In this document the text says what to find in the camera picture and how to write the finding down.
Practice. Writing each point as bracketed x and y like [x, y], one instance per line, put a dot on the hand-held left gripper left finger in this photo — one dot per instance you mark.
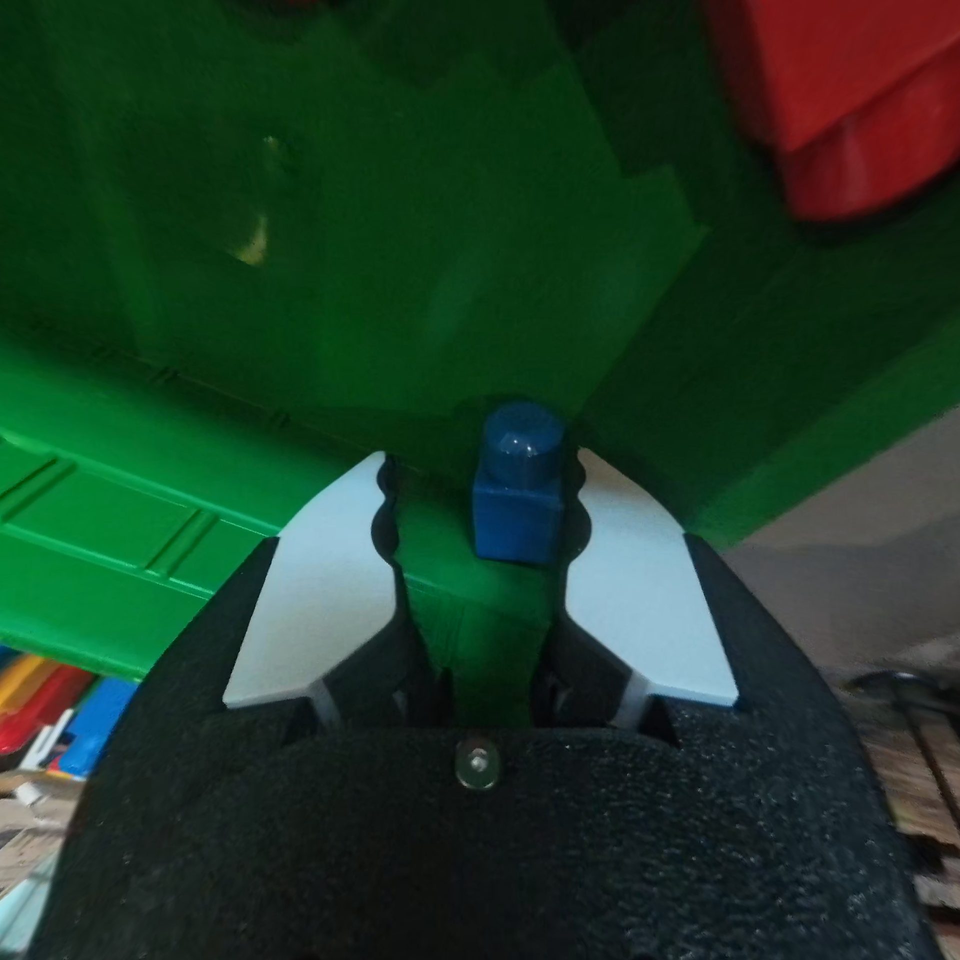
[322, 600]

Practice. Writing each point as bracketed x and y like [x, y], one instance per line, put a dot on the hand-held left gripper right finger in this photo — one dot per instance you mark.
[645, 600]

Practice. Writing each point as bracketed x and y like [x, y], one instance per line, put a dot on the blue single-stud mega block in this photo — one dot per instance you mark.
[517, 510]

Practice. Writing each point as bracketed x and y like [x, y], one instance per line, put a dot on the large green plastic bin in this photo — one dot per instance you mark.
[375, 225]

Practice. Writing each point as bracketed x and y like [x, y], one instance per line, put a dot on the pile of mega blocks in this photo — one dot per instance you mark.
[840, 97]

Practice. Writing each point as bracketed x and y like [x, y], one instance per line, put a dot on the row of coloured flat blocks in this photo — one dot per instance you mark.
[52, 712]

